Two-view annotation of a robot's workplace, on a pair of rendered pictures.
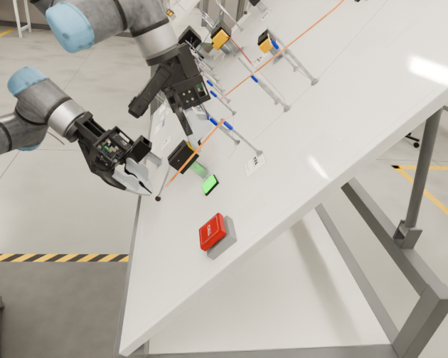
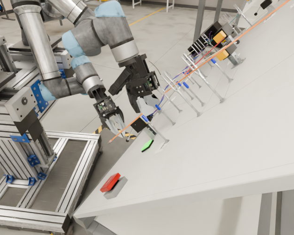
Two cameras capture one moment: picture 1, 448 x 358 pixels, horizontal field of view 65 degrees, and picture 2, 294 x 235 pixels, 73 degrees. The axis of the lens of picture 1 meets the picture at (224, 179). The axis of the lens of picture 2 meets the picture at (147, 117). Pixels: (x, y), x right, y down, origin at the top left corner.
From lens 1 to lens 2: 0.40 m
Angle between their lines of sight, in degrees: 33
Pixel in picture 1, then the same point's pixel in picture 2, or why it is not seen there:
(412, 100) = (220, 172)
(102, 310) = not seen: hidden behind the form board
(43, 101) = (80, 75)
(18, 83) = (73, 64)
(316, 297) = not seen: outside the picture
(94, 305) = not seen: hidden behind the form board
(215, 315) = (140, 218)
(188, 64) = (140, 69)
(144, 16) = (111, 38)
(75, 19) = (71, 41)
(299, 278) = (210, 223)
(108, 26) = (90, 44)
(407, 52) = (269, 112)
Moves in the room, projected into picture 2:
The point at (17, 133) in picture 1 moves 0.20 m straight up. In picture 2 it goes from (73, 88) to (60, 39)
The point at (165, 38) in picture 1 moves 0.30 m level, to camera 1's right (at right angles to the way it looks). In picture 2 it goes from (123, 52) to (228, 89)
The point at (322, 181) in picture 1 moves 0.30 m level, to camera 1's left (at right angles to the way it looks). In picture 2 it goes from (149, 195) to (57, 124)
